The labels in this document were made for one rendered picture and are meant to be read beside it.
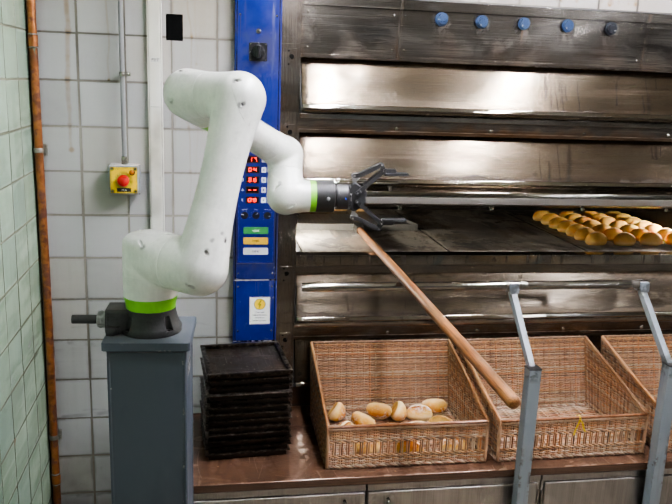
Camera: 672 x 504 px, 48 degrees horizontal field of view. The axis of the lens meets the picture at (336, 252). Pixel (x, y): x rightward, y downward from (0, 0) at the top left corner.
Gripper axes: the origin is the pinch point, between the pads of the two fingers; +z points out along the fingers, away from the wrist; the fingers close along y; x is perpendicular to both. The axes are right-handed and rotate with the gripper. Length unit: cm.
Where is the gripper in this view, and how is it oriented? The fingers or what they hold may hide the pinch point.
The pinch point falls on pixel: (402, 197)
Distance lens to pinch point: 222.9
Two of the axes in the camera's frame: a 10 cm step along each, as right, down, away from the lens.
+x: 1.5, 2.3, -9.6
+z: 9.9, 0.0, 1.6
